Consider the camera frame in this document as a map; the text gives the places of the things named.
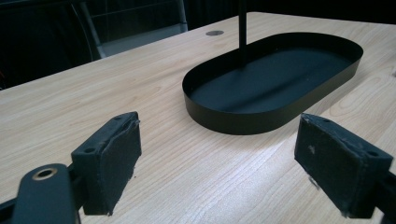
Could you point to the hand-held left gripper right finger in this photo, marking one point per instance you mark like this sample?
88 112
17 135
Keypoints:
339 168

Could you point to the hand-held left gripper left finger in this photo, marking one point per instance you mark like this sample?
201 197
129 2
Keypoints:
106 161

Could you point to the black oval metal tray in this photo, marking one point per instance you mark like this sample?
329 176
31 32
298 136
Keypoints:
271 90

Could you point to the grey metal chair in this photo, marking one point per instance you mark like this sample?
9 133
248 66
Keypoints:
137 31

